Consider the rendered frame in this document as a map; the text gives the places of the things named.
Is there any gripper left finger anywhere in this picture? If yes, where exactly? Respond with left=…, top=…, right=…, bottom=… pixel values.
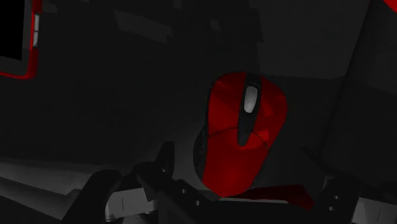
left=62, top=141, right=218, bottom=224

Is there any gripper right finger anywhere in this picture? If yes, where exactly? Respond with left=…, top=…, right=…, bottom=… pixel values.
left=299, top=146, right=364, bottom=224

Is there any red computer mouse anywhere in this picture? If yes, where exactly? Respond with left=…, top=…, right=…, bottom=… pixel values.
left=193, top=71, right=289, bottom=198

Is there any red object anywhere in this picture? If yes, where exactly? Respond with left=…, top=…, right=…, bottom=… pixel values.
left=383, top=0, right=397, bottom=14

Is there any red-edged tablet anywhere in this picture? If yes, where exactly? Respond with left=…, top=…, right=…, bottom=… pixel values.
left=0, top=0, right=43, bottom=80

